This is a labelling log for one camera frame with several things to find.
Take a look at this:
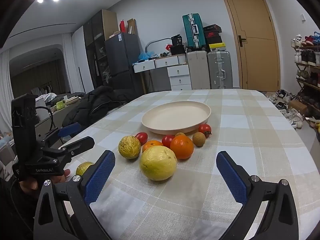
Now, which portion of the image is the yellow shoebox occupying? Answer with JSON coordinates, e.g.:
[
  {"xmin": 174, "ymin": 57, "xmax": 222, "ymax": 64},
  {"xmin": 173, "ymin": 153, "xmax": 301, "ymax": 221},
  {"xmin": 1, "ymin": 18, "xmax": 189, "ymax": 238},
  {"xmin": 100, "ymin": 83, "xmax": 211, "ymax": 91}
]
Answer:
[{"xmin": 208, "ymin": 43, "xmax": 227, "ymax": 52}]

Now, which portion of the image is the white desk with drawers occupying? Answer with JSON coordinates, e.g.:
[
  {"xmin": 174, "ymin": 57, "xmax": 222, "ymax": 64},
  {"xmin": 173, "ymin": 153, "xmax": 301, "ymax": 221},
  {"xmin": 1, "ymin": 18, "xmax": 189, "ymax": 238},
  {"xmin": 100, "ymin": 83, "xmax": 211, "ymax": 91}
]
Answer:
[{"xmin": 132, "ymin": 54, "xmax": 188, "ymax": 94}]

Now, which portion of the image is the silver suitcase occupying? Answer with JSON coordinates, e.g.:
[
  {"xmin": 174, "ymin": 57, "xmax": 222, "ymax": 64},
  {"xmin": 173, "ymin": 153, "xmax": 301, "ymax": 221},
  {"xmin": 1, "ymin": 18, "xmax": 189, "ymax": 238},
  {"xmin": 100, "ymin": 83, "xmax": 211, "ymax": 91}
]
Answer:
[{"xmin": 207, "ymin": 50, "xmax": 233, "ymax": 90}]

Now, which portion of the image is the cream round plate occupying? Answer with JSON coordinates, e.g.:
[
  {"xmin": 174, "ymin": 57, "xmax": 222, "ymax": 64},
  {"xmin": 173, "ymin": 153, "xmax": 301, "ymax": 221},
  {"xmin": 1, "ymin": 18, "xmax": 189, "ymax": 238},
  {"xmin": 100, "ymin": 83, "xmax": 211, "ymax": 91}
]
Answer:
[{"xmin": 141, "ymin": 101, "xmax": 212, "ymax": 135}]

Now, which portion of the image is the beige suitcase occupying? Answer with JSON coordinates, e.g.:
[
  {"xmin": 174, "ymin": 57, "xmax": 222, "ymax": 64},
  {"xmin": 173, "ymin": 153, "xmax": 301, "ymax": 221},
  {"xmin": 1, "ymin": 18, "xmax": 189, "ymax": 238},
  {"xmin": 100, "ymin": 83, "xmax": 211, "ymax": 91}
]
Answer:
[{"xmin": 187, "ymin": 51, "xmax": 211, "ymax": 90}]

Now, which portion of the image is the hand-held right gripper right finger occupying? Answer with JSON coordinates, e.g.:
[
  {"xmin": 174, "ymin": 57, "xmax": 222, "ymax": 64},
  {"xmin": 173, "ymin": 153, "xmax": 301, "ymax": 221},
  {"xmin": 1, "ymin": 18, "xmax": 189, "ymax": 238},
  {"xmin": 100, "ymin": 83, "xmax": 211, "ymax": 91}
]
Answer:
[{"xmin": 216, "ymin": 151, "xmax": 299, "ymax": 240}]

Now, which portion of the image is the dark grey refrigerator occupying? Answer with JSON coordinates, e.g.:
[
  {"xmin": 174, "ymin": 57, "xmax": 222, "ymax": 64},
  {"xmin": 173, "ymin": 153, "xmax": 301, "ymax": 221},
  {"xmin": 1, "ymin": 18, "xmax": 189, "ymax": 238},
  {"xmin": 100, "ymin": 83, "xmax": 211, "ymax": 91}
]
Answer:
[{"xmin": 104, "ymin": 32, "xmax": 144, "ymax": 93}]

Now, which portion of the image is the black box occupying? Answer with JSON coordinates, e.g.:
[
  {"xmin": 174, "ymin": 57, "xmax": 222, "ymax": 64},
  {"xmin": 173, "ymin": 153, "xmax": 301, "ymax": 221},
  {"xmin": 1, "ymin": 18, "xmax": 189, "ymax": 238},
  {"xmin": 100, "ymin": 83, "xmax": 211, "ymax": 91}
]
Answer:
[{"xmin": 170, "ymin": 44, "xmax": 185, "ymax": 55}]

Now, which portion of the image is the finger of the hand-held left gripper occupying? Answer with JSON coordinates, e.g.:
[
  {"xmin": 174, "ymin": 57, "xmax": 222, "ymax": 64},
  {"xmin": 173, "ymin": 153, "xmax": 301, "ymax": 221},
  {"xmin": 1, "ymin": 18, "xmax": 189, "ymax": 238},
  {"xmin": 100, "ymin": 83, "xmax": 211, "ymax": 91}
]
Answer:
[
  {"xmin": 41, "ymin": 122, "xmax": 82, "ymax": 143},
  {"xmin": 59, "ymin": 136, "xmax": 95, "ymax": 157}
]

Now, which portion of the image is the orange mandarin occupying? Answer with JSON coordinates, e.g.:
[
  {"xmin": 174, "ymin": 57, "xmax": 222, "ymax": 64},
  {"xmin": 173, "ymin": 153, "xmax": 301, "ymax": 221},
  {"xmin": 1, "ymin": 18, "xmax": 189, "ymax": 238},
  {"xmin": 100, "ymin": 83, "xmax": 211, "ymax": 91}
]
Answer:
[
  {"xmin": 170, "ymin": 135, "xmax": 194, "ymax": 160},
  {"xmin": 142, "ymin": 140, "xmax": 164, "ymax": 153}
]

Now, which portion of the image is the white drawer cabinet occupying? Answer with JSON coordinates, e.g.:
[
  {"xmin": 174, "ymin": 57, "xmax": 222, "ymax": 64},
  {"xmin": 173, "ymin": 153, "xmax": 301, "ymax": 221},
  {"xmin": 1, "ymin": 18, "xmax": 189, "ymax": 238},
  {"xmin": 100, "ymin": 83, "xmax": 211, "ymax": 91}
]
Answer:
[{"xmin": 167, "ymin": 65, "xmax": 192, "ymax": 91}]

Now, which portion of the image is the shoe rack with shoes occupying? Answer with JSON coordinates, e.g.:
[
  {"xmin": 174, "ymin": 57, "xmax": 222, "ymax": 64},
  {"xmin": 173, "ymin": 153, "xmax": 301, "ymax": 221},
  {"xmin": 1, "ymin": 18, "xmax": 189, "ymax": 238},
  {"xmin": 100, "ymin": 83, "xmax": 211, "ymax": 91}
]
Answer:
[{"xmin": 291, "ymin": 31, "xmax": 320, "ymax": 105}]

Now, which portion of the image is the tall dark cabinet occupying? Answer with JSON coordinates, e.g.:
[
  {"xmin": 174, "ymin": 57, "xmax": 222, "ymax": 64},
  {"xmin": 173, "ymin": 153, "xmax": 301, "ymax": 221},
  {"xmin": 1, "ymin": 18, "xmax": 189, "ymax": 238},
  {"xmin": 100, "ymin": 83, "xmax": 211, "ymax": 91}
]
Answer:
[{"xmin": 82, "ymin": 9, "xmax": 119, "ymax": 88}]

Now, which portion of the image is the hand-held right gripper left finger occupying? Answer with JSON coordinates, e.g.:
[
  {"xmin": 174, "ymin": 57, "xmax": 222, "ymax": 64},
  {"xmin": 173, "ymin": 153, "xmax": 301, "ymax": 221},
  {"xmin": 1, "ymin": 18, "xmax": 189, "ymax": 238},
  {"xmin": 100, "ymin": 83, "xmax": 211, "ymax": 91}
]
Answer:
[{"xmin": 33, "ymin": 150, "xmax": 116, "ymax": 240}]

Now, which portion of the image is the black jacket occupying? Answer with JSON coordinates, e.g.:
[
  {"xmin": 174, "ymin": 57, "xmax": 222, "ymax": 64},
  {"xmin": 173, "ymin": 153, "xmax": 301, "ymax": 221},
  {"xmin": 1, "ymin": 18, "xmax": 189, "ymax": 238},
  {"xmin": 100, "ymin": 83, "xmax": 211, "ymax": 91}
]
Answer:
[{"xmin": 62, "ymin": 85, "xmax": 145, "ymax": 133}]

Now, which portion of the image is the teal suitcase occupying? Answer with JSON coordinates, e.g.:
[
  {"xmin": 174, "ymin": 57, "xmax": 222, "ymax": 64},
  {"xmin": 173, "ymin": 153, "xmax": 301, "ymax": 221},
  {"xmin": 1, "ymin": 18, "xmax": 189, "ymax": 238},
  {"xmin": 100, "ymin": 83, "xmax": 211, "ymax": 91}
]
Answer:
[{"xmin": 182, "ymin": 14, "xmax": 207, "ymax": 50}]

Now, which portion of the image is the black bag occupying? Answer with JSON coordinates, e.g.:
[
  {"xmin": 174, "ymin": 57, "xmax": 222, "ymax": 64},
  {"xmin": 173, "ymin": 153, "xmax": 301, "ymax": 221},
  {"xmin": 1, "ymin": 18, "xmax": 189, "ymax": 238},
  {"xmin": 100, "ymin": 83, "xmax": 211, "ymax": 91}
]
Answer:
[{"xmin": 171, "ymin": 34, "xmax": 184, "ymax": 47}]

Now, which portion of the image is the grey arched desk lamp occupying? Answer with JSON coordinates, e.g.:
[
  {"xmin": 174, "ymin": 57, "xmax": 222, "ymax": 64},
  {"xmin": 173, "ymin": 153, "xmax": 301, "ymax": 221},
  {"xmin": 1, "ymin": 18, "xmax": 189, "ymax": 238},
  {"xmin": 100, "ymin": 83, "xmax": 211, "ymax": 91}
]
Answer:
[{"xmin": 146, "ymin": 38, "xmax": 172, "ymax": 53}]

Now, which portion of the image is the wooden shoe rack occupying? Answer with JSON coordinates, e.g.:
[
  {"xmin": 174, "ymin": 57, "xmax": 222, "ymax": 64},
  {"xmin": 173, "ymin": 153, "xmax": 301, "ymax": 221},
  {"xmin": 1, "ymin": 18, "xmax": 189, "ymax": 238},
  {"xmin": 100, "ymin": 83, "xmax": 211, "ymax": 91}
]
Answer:
[{"xmin": 291, "ymin": 31, "xmax": 320, "ymax": 110}]

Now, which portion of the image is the pile of loose shoes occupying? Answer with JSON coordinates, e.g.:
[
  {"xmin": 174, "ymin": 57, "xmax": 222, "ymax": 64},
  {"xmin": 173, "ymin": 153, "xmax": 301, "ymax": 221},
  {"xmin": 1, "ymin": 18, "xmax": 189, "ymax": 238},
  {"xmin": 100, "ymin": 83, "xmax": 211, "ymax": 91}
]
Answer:
[{"xmin": 266, "ymin": 89, "xmax": 320, "ymax": 130}]

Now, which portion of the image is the bright yellow lemon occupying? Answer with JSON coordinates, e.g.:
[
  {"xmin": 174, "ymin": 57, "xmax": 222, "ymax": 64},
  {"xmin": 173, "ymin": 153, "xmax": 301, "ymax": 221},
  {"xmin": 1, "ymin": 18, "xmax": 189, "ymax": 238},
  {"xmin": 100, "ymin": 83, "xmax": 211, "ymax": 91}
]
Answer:
[{"xmin": 75, "ymin": 162, "xmax": 95, "ymax": 176}]

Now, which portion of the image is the white sheer curtain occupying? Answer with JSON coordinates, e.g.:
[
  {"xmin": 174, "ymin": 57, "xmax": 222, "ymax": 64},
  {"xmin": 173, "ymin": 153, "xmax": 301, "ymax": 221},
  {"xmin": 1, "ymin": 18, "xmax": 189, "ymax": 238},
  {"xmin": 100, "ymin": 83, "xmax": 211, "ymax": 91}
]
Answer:
[{"xmin": 61, "ymin": 32, "xmax": 75, "ymax": 94}]

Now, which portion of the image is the tan wooden door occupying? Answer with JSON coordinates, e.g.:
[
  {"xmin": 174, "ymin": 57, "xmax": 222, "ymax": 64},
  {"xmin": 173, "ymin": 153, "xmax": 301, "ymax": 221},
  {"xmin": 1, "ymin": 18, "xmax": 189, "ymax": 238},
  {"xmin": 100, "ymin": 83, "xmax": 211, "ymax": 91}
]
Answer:
[{"xmin": 219, "ymin": 0, "xmax": 281, "ymax": 92}]

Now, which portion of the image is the person's left forearm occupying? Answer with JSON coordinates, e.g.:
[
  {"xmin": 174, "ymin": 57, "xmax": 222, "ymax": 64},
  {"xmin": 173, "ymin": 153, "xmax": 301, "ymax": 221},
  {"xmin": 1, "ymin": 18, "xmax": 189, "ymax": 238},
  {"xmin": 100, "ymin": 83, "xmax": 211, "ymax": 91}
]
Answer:
[{"xmin": 0, "ymin": 177, "xmax": 38, "ymax": 240}]

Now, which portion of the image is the black cable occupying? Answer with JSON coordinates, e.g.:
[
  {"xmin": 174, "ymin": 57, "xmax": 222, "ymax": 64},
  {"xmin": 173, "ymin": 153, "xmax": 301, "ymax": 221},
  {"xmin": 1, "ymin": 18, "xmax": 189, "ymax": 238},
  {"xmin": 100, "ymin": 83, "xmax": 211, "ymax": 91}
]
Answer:
[{"xmin": 35, "ymin": 106, "xmax": 55, "ymax": 132}]

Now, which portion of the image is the small brown cardboard box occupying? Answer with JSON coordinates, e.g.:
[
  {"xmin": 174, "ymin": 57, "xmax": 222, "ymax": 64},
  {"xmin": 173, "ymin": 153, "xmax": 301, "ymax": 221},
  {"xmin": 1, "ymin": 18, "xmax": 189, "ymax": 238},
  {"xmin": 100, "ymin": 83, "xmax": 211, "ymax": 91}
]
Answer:
[{"xmin": 287, "ymin": 100, "xmax": 308, "ymax": 115}]

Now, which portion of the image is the person's left hand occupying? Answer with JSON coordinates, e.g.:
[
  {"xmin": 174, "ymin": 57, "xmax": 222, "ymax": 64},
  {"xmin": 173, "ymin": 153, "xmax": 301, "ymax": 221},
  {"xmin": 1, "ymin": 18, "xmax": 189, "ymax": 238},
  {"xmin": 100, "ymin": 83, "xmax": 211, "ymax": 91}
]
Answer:
[{"xmin": 19, "ymin": 169, "xmax": 72, "ymax": 193}]

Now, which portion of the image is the red tomato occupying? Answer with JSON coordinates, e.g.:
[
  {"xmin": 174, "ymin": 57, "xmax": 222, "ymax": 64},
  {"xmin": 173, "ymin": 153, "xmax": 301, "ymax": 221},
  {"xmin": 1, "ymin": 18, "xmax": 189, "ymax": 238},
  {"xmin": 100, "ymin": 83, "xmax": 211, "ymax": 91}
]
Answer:
[
  {"xmin": 161, "ymin": 134, "xmax": 175, "ymax": 149},
  {"xmin": 135, "ymin": 132, "xmax": 148, "ymax": 146},
  {"xmin": 198, "ymin": 124, "xmax": 212, "ymax": 138}
]

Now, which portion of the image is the large pale yellow guava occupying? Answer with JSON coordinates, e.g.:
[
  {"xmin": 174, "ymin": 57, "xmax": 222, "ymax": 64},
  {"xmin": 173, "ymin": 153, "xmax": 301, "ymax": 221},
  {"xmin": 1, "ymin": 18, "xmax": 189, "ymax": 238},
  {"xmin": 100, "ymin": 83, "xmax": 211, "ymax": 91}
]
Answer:
[{"xmin": 139, "ymin": 145, "xmax": 178, "ymax": 181}]

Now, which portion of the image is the mottled yellow-green passion fruit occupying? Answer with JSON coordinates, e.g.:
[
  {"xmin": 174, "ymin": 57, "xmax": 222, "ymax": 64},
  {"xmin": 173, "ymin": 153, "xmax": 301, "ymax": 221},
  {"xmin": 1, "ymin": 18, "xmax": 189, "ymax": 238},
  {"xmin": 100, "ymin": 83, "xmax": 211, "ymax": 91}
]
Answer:
[{"xmin": 118, "ymin": 135, "xmax": 141, "ymax": 160}]

